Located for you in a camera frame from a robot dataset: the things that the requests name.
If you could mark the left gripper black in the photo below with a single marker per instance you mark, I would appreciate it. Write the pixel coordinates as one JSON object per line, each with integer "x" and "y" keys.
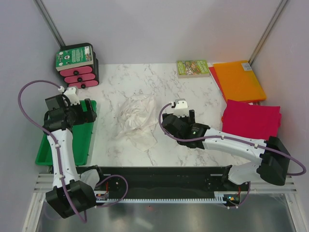
{"x": 89, "y": 116}

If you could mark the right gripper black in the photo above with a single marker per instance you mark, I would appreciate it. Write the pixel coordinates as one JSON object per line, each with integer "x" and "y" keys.
{"x": 190, "y": 120}

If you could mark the white t shirt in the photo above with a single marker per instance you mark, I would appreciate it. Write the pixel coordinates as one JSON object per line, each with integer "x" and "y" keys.
{"x": 136, "y": 120}

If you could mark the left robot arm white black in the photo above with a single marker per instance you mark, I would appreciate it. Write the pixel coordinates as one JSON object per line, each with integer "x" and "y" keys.
{"x": 72, "y": 192}

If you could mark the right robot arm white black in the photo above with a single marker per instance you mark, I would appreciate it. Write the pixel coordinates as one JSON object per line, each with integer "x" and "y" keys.
{"x": 268, "y": 160}

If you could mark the green plastic tray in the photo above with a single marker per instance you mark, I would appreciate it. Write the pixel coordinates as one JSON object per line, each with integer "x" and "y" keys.
{"x": 59, "y": 116}

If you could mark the black pink drawer stand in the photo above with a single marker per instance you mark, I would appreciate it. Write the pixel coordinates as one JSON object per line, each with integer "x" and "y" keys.
{"x": 81, "y": 77}

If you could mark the light green book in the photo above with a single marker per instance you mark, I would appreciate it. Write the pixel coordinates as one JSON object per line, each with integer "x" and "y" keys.
{"x": 192, "y": 68}

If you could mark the red folder under orange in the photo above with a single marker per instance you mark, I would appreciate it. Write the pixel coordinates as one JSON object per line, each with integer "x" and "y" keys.
{"x": 214, "y": 75}

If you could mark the orange plastic folder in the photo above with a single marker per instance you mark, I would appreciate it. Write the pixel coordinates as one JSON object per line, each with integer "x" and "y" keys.
{"x": 238, "y": 82}

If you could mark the green book on stand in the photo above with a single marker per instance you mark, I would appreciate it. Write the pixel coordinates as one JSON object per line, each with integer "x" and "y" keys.
{"x": 73, "y": 58}

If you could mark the magenta folded t shirt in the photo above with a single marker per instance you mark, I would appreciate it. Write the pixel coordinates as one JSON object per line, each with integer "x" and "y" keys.
{"x": 251, "y": 121}

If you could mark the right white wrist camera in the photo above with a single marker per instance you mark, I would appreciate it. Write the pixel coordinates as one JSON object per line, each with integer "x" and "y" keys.
{"x": 180, "y": 108}

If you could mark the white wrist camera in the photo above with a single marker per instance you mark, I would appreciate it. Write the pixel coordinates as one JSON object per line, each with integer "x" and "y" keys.
{"x": 71, "y": 94}
{"x": 180, "y": 108}

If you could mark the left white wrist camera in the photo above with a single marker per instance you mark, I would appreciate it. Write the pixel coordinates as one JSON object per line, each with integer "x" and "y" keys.
{"x": 71, "y": 94}

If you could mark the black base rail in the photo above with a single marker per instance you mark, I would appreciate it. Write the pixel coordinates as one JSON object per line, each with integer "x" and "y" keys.
{"x": 151, "y": 183}

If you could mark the right aluminium frame post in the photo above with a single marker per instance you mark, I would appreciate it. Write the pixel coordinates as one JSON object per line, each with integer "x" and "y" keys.
{"x": 274, "y": 19}

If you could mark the aluminium frame post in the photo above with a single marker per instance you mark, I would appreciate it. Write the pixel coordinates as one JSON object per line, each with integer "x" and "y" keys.
{"x": 274, "y": 19}
{"x": 49, "y": 21}

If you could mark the white slotted cable duct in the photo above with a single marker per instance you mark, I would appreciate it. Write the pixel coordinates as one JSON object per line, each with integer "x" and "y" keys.
{"x": 103, "y": 197}

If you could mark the left aluminium frame post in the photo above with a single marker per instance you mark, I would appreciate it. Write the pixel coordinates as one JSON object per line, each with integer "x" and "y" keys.
{"x": 49, "y": 21}

